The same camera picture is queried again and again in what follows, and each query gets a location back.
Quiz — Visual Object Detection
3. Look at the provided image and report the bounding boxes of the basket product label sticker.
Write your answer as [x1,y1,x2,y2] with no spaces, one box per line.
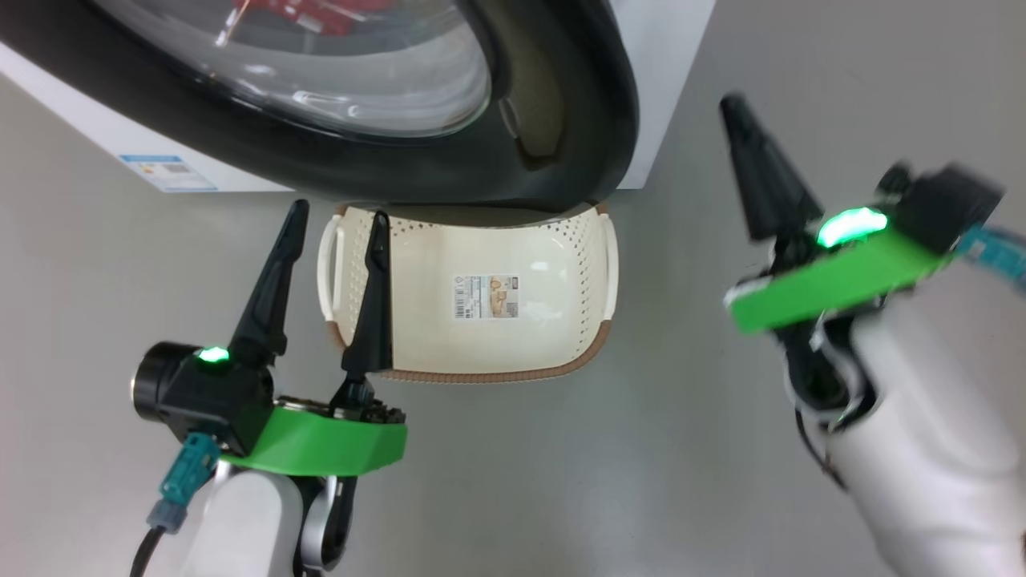
[452,274,521,321]

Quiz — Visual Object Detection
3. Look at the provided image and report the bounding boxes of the left arm teal-plug cable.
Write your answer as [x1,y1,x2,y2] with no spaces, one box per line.
[128,433,222,577]

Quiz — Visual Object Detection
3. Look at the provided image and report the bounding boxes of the right arm teal-plug cable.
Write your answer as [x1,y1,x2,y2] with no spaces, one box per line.
[955,224,1026,291]

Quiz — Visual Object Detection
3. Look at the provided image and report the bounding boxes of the red garment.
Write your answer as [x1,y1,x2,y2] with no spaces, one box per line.
[231,0,406,38]

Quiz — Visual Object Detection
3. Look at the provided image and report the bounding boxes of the white front-load washing machine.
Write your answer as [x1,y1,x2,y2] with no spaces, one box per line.
[0,0,716,194]

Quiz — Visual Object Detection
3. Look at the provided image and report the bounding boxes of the black glass washing machine door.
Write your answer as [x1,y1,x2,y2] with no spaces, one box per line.
[0,0,640,214]

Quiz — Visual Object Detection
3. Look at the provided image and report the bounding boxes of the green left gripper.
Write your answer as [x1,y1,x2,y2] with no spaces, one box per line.
[220,200,408,478]

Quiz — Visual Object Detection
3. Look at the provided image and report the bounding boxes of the arm teal-plug cable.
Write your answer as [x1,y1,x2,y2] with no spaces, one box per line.
[128,433,222,577]
[955,224,1026,291]

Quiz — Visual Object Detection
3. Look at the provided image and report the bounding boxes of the blue energy label sticker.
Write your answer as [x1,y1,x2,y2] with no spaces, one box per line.
[119,154,218,194]

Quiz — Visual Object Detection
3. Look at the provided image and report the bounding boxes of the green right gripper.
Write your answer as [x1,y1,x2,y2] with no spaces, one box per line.
[718,93,955,335]

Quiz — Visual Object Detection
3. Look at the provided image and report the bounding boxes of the cream perforated laundry basket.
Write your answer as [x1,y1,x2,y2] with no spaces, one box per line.
[317,202,620,384]

